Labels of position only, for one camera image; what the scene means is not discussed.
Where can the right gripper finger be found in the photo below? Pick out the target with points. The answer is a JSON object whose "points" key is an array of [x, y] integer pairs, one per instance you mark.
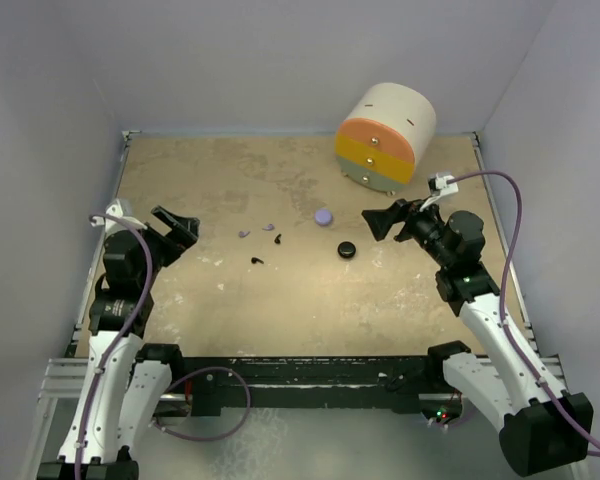
{"points": [[384, 218], [380, 228]]}

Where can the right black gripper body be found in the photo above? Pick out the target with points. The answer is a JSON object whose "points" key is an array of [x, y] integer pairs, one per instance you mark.
{"points": [[422, 225]]}

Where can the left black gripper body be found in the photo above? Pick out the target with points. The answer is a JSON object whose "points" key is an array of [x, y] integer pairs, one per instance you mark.
{"points": [[165, 249]]}

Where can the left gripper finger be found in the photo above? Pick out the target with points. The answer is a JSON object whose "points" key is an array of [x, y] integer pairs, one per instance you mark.
{"points": [[165, 217], [185, 228]]}

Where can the purple earbud charging case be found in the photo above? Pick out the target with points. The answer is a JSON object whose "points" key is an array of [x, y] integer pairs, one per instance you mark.
{"points": [[323, 217]]}

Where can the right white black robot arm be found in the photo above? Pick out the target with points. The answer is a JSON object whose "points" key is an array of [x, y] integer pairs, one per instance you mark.
{"points": [[540, 425]]}

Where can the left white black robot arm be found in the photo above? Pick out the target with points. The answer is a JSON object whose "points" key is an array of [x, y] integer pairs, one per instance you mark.
{"points": [[125, 376]]}

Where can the black earbud charging case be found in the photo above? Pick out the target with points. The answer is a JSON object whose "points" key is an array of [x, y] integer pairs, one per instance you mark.
{"points": [[346, 249]]}

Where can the round cream drawer cabinet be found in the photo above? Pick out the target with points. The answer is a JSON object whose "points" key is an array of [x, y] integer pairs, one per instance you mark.
{"points": [[386, 134]]}

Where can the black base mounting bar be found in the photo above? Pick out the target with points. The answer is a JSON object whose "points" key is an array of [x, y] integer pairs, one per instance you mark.
{"points": [[205, 386]]}

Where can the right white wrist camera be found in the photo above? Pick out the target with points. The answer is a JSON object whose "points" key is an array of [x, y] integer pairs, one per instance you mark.
{"points": [[441, 185]]}

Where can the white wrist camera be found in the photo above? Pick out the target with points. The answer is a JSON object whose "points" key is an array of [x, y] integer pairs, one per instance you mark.
{"points": [[441, 185], [119, 216]]}

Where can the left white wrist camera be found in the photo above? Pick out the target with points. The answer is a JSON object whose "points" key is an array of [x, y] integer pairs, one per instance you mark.
{"points": [[119, 216]]}

